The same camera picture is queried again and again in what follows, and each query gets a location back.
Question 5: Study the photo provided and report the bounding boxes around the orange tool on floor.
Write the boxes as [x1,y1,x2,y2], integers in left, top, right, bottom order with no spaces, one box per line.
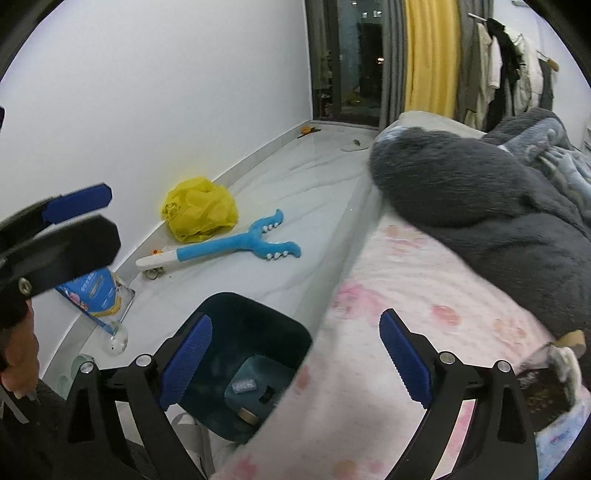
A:
[298,125,322,138]

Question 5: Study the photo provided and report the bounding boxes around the dark grey fleece blanket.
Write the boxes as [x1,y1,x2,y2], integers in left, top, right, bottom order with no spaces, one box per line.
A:
[370,125,590,336]

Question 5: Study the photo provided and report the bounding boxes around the grey curtain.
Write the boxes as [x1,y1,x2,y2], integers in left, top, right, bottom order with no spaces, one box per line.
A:
[380,1,494,128]

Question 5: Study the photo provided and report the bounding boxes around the dark teal trash bin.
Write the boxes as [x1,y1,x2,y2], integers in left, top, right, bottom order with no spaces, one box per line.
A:
[179,292,312,444]

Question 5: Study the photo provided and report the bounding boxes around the white slipper on floor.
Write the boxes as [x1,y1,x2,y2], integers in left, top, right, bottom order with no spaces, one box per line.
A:
[341,138,372,153]

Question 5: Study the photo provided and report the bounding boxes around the blue patterned fleece blanket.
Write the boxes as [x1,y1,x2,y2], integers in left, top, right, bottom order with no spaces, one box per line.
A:
[486,110,590,222]

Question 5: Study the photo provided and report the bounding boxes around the blue plush claw toy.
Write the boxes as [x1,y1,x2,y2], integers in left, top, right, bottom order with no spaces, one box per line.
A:
[135,209,301,271]

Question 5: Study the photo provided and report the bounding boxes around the yellow plastic bag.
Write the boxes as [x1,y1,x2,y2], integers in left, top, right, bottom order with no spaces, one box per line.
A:
[161,176,238,243]

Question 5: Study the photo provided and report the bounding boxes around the clear wine glass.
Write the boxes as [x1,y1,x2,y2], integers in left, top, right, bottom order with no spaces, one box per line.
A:
[102,285,135,357]

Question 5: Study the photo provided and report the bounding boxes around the blue tissue packet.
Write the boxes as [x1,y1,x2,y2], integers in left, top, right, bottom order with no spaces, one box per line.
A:
[535,395,590,479]

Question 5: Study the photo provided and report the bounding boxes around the dark glass balcony door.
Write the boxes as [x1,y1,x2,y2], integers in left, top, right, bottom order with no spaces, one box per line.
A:
[304,0,385,127]

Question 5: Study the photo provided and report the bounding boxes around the small clear wrapper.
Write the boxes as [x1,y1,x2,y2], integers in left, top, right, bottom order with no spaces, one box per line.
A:
[230,378,257,395]

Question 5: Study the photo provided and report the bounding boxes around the blue snack bag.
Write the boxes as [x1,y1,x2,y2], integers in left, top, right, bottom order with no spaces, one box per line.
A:
[55,268,135,336]

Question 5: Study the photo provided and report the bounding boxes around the black snack wrapper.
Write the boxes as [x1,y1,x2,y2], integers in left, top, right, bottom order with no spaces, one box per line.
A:
[517,343,582,433]

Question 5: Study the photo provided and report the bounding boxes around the bed with pink sheet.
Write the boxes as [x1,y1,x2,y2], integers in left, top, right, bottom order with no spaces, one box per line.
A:
[218,108,590,479]

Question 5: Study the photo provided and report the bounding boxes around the person's hand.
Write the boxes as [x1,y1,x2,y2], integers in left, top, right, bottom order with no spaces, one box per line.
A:
[1,300,40,399]

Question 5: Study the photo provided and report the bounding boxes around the yellow curtain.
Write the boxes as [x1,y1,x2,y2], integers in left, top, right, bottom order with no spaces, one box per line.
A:
[404,0,461,118]

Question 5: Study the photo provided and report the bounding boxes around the hanging clothes on rack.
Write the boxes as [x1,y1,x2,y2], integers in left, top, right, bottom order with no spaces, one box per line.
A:
[463,12,560,131]

